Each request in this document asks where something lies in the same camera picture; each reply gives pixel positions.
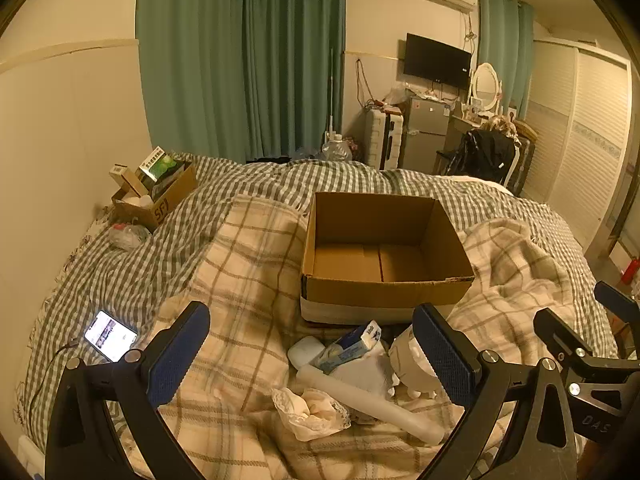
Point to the wide green curtain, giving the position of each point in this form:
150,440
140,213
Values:
225,60

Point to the smartphone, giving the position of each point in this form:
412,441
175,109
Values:
110,335

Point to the small beige carton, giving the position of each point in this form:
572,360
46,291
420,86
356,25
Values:
127,177

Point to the white pole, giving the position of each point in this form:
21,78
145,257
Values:
331,95

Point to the white plastic tube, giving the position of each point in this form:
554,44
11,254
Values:
370,407

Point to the black wall television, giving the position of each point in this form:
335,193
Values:
436,62

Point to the cream plaid blanket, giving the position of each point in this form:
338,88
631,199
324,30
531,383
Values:
240,280

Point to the blue and white carton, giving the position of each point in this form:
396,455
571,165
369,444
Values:
350,347

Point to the white sliding wardrobe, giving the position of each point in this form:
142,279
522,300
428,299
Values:
575,135

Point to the small printed cardboard box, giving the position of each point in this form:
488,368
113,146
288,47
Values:
167,202

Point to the white tissue pack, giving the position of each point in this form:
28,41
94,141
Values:
367,375

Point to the silver refrigerator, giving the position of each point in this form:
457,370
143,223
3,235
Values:
425,130

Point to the large open cardboard box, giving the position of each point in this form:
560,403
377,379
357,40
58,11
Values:
350,220

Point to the green product box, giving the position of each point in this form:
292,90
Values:
159,165

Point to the large clear water bottle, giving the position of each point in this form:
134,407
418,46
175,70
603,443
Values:
336,150

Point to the chair with black jacket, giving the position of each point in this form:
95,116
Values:
487,155

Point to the white oval mirror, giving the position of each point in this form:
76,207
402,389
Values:
486,85

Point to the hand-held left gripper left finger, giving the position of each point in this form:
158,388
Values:
177,355

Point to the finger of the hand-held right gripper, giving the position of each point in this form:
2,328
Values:
617,302
562,332

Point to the narrow green curtain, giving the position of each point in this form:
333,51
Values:
500,45

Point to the red fire extinguisher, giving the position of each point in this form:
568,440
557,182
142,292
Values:
630,272

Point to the dark suitcase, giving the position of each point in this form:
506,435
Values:
524,165

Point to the clear plastic bag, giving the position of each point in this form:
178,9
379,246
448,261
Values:
126,236

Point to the white earbuds case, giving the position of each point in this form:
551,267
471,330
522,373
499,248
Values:
305,351

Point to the crumpled tissue paper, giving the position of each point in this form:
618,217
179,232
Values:
310,410

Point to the white suitcase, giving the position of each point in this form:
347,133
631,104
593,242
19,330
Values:
382,140

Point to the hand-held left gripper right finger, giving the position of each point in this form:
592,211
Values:
445,355

